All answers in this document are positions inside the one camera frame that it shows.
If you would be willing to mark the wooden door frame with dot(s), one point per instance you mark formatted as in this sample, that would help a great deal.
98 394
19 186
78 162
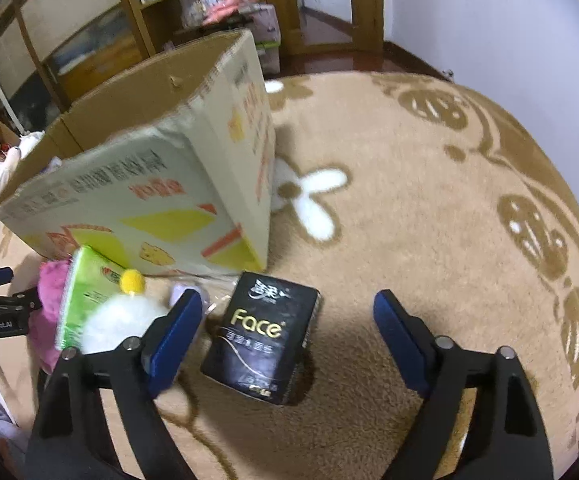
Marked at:
367 5

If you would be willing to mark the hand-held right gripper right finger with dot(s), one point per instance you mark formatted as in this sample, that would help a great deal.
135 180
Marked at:
398 342

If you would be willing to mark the white wall socket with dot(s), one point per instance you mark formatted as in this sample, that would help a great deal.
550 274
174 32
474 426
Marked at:
448 74

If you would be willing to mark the clear plastic wrapper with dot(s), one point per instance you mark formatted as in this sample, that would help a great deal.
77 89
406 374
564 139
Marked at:
219 301

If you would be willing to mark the lilac plush toy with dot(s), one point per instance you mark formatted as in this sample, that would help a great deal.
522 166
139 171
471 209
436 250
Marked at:
177 293

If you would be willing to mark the wooden bookshelf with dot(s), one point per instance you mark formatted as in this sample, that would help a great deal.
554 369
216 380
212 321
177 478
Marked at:
162 5

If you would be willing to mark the white plush toy yellow pompom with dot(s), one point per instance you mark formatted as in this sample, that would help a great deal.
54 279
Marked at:
117 322

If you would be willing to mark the printed cardboard box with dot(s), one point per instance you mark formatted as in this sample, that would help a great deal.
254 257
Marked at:
119 200

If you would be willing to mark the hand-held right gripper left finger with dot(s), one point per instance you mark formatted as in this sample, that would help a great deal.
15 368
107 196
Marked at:
175 342

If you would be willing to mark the pink plush toy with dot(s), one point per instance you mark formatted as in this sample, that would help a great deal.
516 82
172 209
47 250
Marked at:
49 285

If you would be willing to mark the black tissue pack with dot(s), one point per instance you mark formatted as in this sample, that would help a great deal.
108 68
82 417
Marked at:
259 332

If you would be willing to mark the beige patterned rug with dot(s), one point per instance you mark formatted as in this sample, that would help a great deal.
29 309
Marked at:
394 210

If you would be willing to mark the green tissue pack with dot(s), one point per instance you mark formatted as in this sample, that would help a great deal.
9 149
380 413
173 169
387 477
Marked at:
85 290

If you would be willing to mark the wooden wardrobe with glass doors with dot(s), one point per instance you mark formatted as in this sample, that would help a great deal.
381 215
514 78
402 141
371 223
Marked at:
64 35

